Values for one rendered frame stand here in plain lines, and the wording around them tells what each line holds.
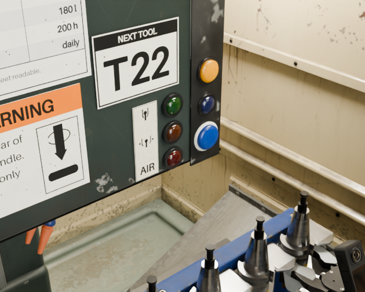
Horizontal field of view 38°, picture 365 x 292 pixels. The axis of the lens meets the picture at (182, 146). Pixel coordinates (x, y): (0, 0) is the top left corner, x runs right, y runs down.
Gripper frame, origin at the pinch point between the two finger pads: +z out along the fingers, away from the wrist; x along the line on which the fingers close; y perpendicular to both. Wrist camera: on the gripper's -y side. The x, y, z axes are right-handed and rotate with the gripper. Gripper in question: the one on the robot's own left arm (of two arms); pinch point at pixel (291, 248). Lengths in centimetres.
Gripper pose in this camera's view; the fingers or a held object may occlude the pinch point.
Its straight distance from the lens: 104.2
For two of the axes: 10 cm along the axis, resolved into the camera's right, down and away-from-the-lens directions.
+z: -6.4, -3.9, 6.6
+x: 7.7, -3.0, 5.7
